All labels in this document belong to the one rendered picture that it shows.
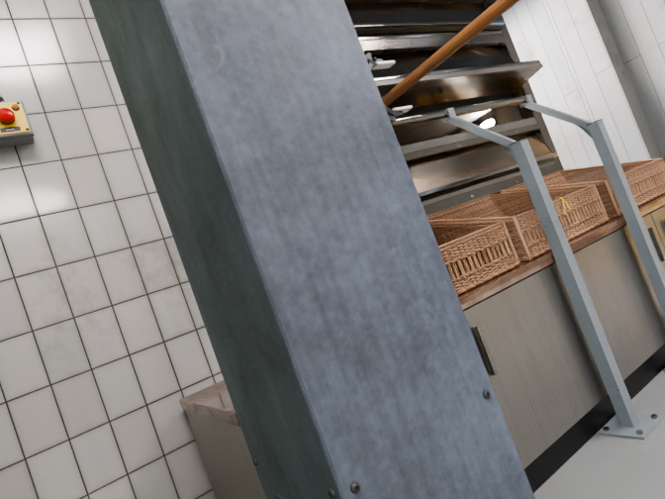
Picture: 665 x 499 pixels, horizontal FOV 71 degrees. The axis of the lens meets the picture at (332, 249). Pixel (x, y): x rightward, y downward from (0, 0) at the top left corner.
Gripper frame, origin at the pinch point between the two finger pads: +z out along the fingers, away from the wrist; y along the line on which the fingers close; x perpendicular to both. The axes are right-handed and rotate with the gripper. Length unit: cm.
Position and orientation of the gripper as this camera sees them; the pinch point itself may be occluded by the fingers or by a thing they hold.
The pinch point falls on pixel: (398, 86)
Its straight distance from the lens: 140.5
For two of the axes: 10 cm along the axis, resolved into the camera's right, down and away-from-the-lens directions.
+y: 3.5, 9.4, -0.4
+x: 4.9, -2.2, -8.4
